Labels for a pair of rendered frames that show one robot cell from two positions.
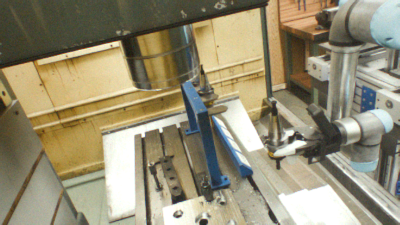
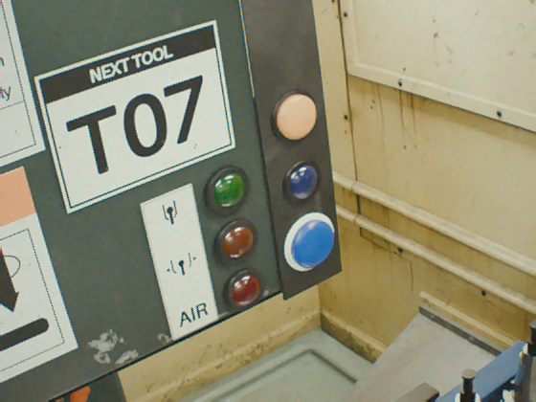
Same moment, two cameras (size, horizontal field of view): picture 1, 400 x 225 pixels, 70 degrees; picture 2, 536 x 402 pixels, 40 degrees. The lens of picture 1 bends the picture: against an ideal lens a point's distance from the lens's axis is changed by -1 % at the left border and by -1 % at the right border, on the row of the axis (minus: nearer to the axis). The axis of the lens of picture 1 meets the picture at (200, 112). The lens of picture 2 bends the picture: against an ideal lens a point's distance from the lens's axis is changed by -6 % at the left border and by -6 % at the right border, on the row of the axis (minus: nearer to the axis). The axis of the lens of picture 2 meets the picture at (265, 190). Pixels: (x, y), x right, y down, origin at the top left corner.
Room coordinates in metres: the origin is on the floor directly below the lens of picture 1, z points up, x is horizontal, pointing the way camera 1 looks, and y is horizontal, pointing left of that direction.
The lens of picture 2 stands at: (0.75, -0.47, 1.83)
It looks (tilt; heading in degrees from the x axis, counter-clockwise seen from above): 26 degrees down; 66
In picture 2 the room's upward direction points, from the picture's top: 8 degrees counter-clockwise
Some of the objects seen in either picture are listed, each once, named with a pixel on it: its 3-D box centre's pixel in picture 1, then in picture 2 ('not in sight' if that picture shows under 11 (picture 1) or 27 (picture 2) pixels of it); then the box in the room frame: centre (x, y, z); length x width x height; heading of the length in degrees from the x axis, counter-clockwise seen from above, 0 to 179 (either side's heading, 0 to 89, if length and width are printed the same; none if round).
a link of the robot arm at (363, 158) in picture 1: (360, 150); not in sight; (0.69, -0.47, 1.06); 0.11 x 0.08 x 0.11; 10
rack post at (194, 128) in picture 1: (188, 105); not in sight; (1.29, 0.05, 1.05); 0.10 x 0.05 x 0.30; 97
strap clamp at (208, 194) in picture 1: (206, 191); not in sight; (0.75, 0.03, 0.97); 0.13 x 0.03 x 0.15; 7
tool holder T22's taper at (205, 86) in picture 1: (204, 81); not in sight; (1.03, -0.04, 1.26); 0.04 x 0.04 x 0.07
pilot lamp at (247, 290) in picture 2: not in sight; (245, 290); (0.88, -0.12, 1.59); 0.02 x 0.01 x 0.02; 7
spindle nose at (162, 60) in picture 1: (160, 50); not in sight; (0.61, 0.06, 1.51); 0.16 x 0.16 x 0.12
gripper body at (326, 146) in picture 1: (318, 140); not in sight; (0.66, -0.32, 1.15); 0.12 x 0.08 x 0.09; 97
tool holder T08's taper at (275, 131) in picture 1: (275, 124); not in sight; (0.64, -0.19, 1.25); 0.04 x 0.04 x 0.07
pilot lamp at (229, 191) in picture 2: not in sight; (228, 190); (0.88, -0.12, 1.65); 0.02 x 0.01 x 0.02; 7
